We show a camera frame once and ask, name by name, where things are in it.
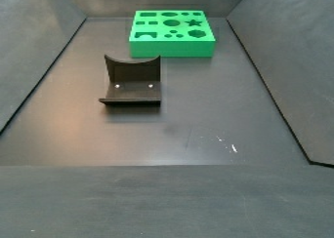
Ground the black curved holder stand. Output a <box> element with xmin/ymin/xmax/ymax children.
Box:
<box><xmin>99</xmin><ymin>56</ymin><xmax>162</xmax><ymax>104</ymax></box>

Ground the green shape-sorter block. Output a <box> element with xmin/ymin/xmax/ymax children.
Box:
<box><xmin>130</xmin><ymin>10</ymin><xmax>215</xmax><ymax>58</ymax></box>

